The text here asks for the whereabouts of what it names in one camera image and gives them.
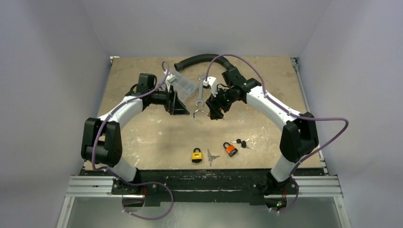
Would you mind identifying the black-headed keys of orange padlock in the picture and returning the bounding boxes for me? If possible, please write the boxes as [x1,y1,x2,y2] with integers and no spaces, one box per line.
[231,139,253,150]

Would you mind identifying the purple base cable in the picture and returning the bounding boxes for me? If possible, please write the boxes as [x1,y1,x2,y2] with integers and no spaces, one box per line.
[121,181,174,220]
[268,178,299,215]

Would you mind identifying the clear plastic compartment box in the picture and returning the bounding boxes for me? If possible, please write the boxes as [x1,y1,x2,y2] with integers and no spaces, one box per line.
[162,69,198,103]

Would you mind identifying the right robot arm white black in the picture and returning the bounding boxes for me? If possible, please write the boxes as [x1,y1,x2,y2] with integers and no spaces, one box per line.
[202,67,319,194]

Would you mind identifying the yellow padlock black shackle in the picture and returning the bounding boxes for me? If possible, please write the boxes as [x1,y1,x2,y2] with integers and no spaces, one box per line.
[192,148,202,163]

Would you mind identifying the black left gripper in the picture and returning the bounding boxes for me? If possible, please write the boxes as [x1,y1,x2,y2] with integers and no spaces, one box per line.
[149,85,189,115]

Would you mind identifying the silver open-end wrench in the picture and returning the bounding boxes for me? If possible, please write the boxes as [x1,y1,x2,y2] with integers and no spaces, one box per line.
[195,75,205,107]

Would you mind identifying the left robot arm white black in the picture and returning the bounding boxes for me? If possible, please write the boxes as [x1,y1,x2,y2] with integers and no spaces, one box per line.
[81,73,189,194]

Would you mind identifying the brass padlock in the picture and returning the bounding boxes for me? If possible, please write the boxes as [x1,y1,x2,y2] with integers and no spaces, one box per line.
[192,109,211,125]

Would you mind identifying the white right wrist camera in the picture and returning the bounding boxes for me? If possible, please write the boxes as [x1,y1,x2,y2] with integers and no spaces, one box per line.
[202,76,218,97]

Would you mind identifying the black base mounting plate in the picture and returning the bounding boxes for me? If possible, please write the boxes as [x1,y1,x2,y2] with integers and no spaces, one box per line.
[111,169,296,206]

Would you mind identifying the black corrugated hose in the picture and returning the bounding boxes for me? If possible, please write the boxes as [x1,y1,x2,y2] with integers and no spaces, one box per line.
[174,54,237,75]

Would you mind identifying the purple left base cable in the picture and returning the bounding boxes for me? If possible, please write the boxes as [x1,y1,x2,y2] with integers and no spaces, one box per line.
[121,181,174,220]

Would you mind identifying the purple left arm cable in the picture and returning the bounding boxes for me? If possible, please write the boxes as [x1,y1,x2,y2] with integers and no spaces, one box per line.
[91,61,171,172]

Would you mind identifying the orange black padlock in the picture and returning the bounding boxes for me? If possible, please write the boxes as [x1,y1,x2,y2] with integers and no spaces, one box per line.
[223,142,238,157]

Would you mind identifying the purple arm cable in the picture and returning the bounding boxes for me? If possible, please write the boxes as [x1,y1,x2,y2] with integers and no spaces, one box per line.
[204,54,349,175]
[91,61,171,172]

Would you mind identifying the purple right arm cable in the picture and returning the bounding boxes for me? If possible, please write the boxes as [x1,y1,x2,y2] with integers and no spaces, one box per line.
[204,54,349,175]

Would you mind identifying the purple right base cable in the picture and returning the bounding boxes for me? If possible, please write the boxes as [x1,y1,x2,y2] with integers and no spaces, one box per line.
[268,178,299,215]

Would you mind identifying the silver keys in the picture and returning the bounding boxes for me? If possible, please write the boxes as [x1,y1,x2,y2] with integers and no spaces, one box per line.
[207,149,220,167]

